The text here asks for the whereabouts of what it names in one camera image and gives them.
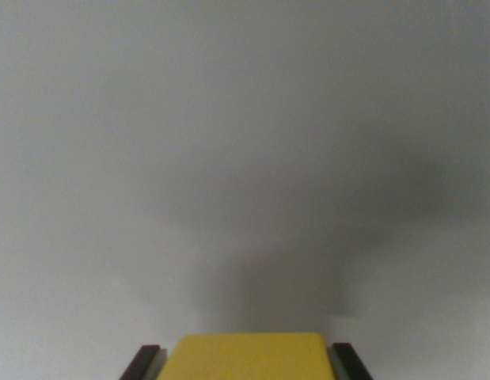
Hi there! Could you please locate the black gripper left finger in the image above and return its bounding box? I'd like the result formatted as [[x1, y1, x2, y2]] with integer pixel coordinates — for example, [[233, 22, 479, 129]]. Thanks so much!
[[118, 344, 169, 380]]

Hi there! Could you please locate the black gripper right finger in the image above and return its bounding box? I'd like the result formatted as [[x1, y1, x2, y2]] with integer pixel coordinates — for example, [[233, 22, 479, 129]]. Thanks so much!
[[327, 342, 375, 380]]

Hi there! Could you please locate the yellow cube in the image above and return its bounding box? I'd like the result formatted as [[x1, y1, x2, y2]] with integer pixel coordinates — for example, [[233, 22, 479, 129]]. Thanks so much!
[[156, 332, 339, 380]]

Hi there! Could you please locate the grey plastic bin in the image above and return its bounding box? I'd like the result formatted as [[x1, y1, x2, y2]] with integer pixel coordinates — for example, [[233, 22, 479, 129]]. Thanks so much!
[[0, 0, 490, 380]]

